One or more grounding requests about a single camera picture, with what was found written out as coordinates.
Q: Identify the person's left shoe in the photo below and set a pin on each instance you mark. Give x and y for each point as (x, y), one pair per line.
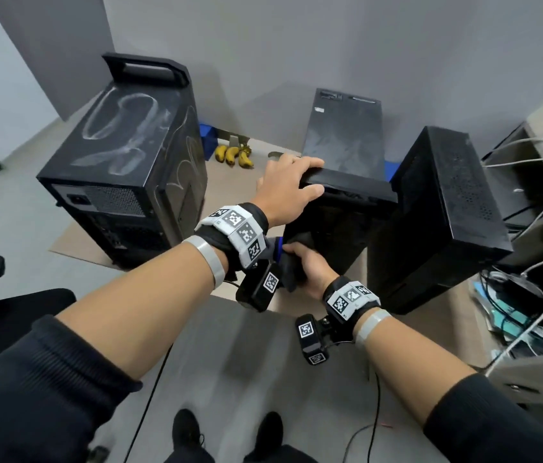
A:
(187, 429)

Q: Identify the wrist marker band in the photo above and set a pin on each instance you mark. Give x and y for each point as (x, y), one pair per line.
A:
(351, 298)
(238, 233)

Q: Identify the black Lenovo tower case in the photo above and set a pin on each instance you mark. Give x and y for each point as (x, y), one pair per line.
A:
(344, 134)

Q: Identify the left wrist marker band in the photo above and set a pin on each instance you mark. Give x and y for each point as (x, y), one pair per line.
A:
(238, 233)

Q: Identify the black office chair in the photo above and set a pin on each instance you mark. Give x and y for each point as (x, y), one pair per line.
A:
(11, 327)

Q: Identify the person's shoe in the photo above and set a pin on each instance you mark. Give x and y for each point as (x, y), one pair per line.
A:
(187, 429)
(269, 431)

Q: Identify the small blue plastic box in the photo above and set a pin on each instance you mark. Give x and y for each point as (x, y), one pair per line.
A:
(209, 139)

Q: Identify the grey metal stand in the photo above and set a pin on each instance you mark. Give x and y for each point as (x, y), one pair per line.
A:
(234, 139)

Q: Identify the person's right forearm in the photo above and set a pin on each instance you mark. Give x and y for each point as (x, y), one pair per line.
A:
(425, 376)

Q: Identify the grey cleaning cloth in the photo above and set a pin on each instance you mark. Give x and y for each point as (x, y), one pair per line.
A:
(293, 270)

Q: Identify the person's right shoe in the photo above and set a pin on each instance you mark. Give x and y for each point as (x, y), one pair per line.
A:
(269, 431)

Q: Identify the teal packet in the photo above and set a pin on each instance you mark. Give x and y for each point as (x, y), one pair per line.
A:
(512, 318)

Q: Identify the person's legs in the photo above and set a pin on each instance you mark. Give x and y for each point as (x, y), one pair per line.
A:
(281, 455)

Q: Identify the person's right hand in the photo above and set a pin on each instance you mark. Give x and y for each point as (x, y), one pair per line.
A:
(315, 270)

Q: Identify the person's left hand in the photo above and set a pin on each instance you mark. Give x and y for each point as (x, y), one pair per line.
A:
(283, 188)

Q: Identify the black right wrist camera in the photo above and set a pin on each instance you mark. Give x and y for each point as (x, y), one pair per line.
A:
(310, 339)

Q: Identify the black device with blue light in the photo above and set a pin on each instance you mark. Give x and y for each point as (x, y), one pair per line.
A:
(122, 178)

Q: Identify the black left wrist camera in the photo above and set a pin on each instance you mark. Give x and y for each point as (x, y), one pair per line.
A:
(257, 286)

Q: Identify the silver laptop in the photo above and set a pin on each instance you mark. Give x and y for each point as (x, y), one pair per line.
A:
(507, 197)

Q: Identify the yellow banana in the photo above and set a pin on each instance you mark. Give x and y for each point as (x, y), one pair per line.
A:
(232, 155)
(221, 154)
(246, 160)

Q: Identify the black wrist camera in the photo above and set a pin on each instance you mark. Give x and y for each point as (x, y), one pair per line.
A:
(257, 286)
(310, 339)

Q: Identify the person's left forearm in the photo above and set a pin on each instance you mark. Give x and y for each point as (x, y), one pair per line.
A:
(122, 332)

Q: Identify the right wrist marker band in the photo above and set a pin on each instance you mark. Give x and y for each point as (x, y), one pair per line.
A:
(351, 298)

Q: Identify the slim black vented computer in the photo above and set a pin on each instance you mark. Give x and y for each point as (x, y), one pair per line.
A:
(435, 226)

